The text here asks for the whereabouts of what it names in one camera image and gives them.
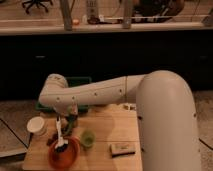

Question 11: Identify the white paper cup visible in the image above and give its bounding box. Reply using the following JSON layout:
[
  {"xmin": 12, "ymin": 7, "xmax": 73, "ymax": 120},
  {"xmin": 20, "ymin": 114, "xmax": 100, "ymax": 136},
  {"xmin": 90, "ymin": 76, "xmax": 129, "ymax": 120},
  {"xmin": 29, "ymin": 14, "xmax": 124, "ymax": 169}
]
[{"xmin": 27, "ymin": 116, "xmax": 46, "ymax": 136}]

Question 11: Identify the orange plastic bowl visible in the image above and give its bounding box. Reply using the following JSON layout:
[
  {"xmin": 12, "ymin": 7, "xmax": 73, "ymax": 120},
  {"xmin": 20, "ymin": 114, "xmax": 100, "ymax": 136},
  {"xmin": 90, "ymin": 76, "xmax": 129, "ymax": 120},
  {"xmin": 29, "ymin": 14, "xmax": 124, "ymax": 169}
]
[{"xmin": 48, "ymin": 138, "xmax": 80, "ymax": 170}]

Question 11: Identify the white dish brush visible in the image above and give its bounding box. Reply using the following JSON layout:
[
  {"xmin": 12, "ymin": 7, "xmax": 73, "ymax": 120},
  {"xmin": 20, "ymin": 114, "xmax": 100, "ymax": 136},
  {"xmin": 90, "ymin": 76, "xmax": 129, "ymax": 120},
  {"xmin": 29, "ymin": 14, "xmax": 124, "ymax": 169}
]
[{"xmin": 55, "ymin": 117, "xmax": 68, "ymax": 153}]

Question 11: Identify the brown yellow sponge block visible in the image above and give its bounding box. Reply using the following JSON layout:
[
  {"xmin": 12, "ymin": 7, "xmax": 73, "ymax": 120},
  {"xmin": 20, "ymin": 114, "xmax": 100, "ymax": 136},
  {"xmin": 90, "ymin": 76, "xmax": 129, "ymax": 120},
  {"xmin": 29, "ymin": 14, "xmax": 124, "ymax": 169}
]
[{"xmin": 110, "ymin": 142, "xmax": 136, "ymax": 157}]

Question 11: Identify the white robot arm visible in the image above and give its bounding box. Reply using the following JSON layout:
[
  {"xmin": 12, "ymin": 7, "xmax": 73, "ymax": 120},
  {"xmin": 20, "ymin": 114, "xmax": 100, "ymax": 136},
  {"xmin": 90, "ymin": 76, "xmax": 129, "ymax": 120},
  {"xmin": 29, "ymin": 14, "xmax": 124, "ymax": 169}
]
[{"xmin": 38, "ymin": 70, "xmax": 202, "ymax": 171}]

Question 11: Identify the black cable left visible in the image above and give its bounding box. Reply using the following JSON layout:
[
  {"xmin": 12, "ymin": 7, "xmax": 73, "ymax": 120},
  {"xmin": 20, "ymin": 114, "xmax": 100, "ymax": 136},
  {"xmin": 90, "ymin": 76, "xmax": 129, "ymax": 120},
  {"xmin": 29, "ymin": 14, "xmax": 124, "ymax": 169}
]
[{"xmin": 0, "ymin": 118, "xmax": 29, "ymax": 149}]

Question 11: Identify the small green cup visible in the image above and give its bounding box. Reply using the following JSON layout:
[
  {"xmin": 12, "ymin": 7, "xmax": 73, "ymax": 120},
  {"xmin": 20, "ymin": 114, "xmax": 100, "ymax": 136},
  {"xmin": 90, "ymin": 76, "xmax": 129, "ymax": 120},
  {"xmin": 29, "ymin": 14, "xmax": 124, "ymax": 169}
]
[{"xmin": 80, "ymin": 130, "xmax": 95, "ymax": 148}]

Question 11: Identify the green pepper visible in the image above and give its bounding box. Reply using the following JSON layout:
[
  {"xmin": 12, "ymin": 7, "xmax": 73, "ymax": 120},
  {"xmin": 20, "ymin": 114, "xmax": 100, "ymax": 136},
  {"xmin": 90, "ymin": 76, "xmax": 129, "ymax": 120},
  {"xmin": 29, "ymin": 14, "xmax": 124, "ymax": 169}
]
[{"xmin": 65, "ymin": 115, "xmax": 75, "ymax": 135}]

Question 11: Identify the black office chair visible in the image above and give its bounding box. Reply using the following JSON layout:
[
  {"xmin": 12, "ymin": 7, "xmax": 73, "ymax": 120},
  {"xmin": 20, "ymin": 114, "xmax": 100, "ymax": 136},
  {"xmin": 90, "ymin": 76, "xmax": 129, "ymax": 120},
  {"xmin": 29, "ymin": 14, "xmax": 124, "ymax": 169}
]
[{"xmin": 22, "ymin": 0, "xmax": 53, "ymax": 14}]

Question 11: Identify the green plastic tray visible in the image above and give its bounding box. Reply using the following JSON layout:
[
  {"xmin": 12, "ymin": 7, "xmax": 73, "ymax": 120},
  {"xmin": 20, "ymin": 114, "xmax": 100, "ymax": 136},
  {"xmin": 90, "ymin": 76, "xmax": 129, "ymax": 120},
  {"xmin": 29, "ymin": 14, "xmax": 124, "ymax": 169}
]
[{"xmin": 35, "ymin": 77, "xmax": 92, "ymax": 113}]

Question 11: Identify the dark grapes bunch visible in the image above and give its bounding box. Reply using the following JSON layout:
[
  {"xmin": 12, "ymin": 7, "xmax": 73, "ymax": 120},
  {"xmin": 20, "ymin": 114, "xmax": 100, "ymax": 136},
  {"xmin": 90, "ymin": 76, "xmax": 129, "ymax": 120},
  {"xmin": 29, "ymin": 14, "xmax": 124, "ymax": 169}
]
[{"xmin": 46, "ymin": 126, "xmax": 72, "ymax": 146}]

